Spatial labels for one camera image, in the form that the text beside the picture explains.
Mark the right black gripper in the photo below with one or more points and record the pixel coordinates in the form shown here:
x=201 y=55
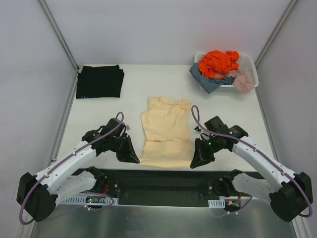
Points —
x=205 y=148

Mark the pink t shirt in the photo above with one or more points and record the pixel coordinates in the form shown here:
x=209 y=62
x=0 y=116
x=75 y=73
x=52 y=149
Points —
x=240 y=81

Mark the grey blue t shirt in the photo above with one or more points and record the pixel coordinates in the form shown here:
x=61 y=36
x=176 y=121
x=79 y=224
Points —
x=209 y=85

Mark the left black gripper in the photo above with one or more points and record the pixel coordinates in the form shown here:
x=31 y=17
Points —
x=121 y=147

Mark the cream yellow t shirt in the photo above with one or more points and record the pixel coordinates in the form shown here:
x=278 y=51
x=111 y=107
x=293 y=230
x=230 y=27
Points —
x=168 y=142

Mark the white cable duct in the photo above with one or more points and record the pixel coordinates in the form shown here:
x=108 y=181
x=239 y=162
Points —
x=220 y=203
x=92 y=200

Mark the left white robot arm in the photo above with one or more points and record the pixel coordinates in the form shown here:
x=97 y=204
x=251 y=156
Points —
x=41 y=193

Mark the left white cable duct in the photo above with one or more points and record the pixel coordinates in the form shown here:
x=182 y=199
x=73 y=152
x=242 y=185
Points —
x=92 y=200

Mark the right white cable duct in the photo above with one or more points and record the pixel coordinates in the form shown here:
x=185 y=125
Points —
x=220 y=203

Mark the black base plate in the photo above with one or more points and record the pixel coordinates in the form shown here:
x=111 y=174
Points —
x=162 y=188

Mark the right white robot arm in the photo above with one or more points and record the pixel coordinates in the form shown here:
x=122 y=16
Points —
x=288 y=193

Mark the white plastic basket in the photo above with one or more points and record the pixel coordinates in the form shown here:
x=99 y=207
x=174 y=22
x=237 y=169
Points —
x=246 y=64

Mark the folded black t shirt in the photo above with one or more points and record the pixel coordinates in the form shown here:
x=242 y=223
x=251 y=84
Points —
x=99 y=82

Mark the orange t shirt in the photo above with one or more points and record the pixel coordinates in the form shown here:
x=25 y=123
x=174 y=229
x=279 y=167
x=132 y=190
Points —
x=217 y=64

